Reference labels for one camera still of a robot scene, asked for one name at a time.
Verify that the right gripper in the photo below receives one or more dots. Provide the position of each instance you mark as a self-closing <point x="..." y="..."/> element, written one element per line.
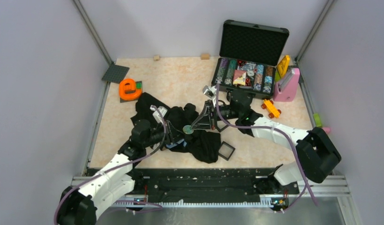
<point x="205" y="121"/>

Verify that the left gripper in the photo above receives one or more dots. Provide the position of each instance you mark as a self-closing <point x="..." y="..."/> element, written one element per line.
<point x="170" y="136"/>

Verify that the black printed t-shirt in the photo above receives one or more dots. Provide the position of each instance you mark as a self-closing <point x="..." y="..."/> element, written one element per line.
<point x="201" y="144"/>

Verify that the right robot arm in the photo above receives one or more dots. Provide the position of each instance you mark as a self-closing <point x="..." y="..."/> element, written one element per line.
<point x="315" y="154"/>

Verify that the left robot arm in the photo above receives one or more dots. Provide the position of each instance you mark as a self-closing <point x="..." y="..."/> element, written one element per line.
<point x="84" y="203"/>

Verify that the orange tape dispenser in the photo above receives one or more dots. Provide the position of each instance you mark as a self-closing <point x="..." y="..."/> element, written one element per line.
<point x="122" y="85"/>

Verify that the small wooden block right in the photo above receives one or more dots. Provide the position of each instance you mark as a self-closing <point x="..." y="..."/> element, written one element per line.
<point x="205" y="56"/>

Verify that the yellow toy car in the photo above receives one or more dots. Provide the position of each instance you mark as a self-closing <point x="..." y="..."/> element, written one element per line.
<point x="273" y="112"/>

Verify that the black poker chip case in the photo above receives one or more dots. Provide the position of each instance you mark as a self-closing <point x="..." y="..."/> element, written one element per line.
<point x="249" y="54"/>

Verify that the dark grey lego baseplate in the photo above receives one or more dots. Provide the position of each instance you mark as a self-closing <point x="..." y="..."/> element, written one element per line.
<point x="115" y="74"/>

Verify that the pink box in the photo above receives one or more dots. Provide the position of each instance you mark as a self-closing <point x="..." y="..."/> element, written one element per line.
<point x="286" y="88"/>

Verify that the yellow toy piece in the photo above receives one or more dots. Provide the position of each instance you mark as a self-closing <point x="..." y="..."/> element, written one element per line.
<point x="282" y="68"/>

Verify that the green and pink toy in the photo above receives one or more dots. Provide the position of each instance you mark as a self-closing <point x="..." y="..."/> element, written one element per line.
<point x="318" y="123"/>

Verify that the upper black square frame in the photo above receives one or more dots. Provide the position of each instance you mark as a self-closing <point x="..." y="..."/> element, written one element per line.
<point x="221" y="126"/>

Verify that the black square frame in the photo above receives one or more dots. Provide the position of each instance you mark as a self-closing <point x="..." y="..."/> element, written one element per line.
<point x="226" y="151"/>
<point x="221" y="126"/>

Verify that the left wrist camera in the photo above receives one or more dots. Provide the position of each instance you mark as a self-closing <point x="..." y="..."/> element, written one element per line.
<point x="158" y="113"/>

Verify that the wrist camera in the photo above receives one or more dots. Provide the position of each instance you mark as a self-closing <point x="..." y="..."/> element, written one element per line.
<point x="209" y="91"/>
<point x="158" y="113"/>

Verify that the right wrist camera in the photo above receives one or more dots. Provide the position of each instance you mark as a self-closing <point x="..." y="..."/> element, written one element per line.
<point x="209" y="91"/>

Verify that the lower black square frame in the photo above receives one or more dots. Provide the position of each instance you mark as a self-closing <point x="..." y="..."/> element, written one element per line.
<point x="226" y="151"/>

